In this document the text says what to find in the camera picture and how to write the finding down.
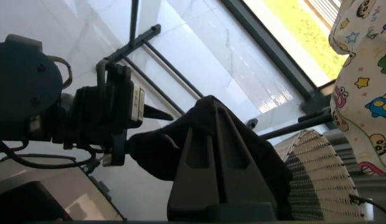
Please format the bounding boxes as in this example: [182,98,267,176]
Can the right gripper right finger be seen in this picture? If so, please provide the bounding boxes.
[215,101,278,222]

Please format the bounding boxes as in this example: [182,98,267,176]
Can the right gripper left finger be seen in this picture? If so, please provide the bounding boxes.
[167,99,227,222]

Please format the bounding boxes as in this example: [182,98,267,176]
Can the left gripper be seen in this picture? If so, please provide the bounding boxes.
[67,62,174,152]

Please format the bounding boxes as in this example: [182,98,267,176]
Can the black garment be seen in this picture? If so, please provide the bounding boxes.
[127,95,294,222]

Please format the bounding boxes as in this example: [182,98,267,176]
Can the cream printed garment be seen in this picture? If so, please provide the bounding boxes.
[328,0,386,177]

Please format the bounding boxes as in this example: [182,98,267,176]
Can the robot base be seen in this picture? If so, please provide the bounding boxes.
[0,155,127,224]

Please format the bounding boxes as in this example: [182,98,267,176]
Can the white laundry basket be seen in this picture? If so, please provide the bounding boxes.
[273,129,386,222]

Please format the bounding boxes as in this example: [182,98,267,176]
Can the window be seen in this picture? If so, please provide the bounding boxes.
[220,0,349,106]

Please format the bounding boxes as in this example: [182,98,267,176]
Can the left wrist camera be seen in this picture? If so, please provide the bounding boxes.
[101,129,129,168]

